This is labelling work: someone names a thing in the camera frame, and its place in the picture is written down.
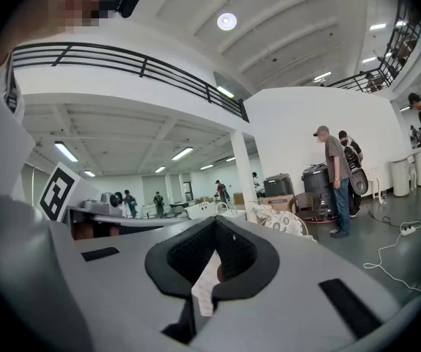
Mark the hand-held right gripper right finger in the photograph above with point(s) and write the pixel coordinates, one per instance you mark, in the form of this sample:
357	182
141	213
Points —
254	266

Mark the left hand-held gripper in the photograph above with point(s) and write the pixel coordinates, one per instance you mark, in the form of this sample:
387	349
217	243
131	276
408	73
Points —
58	193

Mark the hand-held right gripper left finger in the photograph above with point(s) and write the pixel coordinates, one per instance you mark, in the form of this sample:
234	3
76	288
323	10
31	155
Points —
166	270

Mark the checked floral tablecloth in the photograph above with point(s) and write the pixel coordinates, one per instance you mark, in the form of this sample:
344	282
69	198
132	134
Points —
205	292

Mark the black white floral cushion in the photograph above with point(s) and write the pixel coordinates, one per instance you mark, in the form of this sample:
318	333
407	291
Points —
284	223

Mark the white sink cabinet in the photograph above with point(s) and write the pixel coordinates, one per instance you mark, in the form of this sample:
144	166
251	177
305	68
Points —
203	211

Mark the cardboard box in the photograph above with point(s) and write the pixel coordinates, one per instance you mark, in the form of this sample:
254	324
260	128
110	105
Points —
277	202

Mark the tube ceiling light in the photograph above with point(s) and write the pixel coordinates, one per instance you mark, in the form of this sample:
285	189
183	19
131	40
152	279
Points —
182	153
225	92
65	151

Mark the brown wicker chair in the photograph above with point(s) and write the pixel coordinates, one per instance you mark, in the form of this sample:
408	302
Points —
306	205

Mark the black box appliance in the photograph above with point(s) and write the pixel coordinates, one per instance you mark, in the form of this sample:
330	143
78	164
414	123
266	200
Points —
278	185

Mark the white pillar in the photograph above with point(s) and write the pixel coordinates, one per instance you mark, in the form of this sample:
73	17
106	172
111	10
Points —
243	174

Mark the tall black appliance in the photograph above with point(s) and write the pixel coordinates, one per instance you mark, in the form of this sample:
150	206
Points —
315	191

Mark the gray backpack device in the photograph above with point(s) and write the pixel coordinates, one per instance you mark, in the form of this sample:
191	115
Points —
359	181

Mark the white chair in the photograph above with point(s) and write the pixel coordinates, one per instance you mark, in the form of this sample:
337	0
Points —
375	182

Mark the long black railing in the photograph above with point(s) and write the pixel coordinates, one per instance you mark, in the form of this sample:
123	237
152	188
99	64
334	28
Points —
144	66

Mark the white power strip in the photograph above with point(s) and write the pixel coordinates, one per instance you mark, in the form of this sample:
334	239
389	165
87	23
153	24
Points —
408	229

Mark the person's white shirt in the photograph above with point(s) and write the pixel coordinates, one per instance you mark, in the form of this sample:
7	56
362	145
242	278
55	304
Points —
12	97

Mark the round ceiling light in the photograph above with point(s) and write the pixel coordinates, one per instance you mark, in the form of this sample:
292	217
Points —
227	21

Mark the person's head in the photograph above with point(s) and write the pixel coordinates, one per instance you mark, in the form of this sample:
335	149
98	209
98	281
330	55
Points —
49	9

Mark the short black railing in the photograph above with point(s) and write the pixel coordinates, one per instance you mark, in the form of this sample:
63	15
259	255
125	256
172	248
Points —
397	50

